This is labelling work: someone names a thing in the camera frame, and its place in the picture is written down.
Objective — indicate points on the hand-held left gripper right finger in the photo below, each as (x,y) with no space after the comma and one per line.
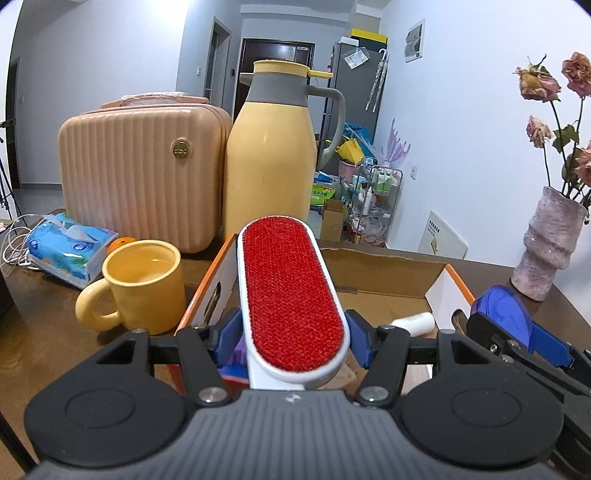
(360,344)

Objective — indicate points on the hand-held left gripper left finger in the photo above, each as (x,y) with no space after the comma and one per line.
(227,341)

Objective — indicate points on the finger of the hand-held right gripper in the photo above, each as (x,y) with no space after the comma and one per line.
(482,330)
(551,346)

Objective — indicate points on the purple ribbed cap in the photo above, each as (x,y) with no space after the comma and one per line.
(239,353)

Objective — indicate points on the blue lid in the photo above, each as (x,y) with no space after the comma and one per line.
(503,304)

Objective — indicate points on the white spray bottle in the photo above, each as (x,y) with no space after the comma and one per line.
(415,321)

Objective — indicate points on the orange cardboard box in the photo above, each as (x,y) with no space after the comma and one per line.
(369,277)

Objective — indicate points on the red and white lint brush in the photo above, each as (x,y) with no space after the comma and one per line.
(286,286)

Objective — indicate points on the yellow mug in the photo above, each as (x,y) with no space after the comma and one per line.
(143,286)

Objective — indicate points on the pink ceramic vase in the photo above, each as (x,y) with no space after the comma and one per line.
(549,240)

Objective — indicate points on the small brown carton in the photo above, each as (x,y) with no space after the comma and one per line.
(332,221)

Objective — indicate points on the orange fruit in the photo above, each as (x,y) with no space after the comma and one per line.
(121,243)

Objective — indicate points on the green package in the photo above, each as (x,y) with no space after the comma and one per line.
(323,194)

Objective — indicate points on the pink bucket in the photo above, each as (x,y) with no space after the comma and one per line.
(350,170)

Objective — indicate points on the yellow thermos jug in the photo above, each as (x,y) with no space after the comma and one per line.
(268,161)

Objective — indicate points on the blue tissue pack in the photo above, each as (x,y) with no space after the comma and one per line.
(60,251)

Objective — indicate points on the pink ribbed suitcase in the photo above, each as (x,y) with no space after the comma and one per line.
(134,175)

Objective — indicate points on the yellow plastic item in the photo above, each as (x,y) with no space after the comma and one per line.
(350,150)

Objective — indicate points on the purple feather decoration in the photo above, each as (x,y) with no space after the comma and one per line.
(396,147)

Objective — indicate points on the blue plastic item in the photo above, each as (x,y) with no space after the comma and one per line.
(362,136)

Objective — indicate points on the grey refrigerator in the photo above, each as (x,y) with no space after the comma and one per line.
(360,92)

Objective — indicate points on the dried rose bouquet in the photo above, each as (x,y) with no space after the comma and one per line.
(538,83)

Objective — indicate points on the white folded umbrella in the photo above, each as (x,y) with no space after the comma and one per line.
(376,81)

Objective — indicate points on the black tripod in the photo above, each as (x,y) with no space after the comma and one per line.
(4,184)

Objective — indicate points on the grey side door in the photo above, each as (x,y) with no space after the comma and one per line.
(217,60)

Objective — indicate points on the dark brown door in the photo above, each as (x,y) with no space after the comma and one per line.
(249,60)

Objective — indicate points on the paper sheet on refrigerator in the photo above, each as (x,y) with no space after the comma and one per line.
(356,58)

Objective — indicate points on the yellow and black box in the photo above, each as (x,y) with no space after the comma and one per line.
(369,37)

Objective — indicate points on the white low wall cover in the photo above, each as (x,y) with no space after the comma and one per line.
(445,235)

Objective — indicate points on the white wall socket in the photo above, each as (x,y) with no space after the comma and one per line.
(413,173)

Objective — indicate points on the white wall panel box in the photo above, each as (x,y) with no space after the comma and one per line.
(414,41)

